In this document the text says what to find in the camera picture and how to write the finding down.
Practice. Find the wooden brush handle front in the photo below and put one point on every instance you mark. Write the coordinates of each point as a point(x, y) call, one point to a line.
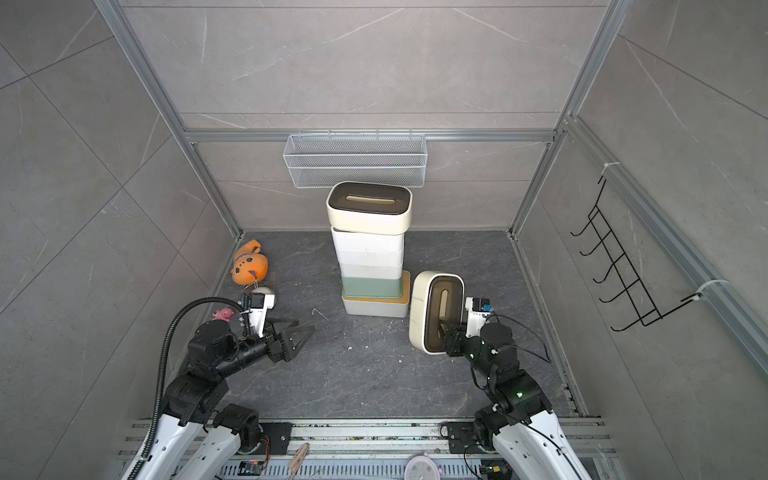
point(297, 460)

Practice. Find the orange plush toy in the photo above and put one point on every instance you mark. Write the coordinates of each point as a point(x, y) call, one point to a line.
point(250, 266)

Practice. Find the green tissue box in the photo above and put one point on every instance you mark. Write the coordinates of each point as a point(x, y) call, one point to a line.
point(372, 288)

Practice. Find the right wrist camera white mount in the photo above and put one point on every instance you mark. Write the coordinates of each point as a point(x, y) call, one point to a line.
point(478, 311)

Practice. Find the cream box dark lid back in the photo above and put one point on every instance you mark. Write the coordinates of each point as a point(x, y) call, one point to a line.
point(436, 307)

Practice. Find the white wire mesh basket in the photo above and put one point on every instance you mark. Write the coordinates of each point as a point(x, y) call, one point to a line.
point(323, 160)

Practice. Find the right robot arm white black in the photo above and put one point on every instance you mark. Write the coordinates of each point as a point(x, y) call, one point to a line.
point(520, 423)

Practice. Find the small grey alarm clock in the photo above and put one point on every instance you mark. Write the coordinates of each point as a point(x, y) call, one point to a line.
point(263, 290)

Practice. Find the large bamboo lid tissue box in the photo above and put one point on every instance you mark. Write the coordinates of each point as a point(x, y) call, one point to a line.
point(396, 308)

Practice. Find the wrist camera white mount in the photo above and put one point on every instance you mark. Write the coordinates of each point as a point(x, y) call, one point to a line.
point(478, 311)
point(256, 308)

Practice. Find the small bamboo lid tissue box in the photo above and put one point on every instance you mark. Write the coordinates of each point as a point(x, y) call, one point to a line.
point(371, 272)

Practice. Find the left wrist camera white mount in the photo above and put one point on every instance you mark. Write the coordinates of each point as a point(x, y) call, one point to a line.
point(256, 308)

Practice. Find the grey lid white tissue box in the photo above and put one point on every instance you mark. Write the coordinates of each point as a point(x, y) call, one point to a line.
point(367, 242)

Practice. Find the black wire hook rack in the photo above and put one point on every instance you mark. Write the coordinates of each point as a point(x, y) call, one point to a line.
point(621, 268)

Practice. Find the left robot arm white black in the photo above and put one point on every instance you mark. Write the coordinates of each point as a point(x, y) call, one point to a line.
point(182, 407)

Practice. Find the small circuit board front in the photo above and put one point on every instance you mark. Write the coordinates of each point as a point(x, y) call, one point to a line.
point(252, 468)

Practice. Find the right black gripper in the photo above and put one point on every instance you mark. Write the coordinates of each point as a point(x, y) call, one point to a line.
point(457, 337)

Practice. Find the pink round object front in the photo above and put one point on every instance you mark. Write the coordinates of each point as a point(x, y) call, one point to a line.
point(421, 467)

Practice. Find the cream box dark lid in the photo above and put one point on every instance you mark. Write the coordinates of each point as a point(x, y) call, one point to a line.
point(436, 307)
point(370, 208)

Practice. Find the small pink toy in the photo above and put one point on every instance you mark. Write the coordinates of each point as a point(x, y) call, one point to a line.
point(224, 314)

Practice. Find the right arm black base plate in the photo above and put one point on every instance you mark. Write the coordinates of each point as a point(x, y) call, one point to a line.
point(462, 436)

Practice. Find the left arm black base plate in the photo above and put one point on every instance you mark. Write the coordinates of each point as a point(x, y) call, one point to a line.
point(277, 435)

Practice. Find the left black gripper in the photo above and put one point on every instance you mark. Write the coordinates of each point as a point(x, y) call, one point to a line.
point(284, 350)

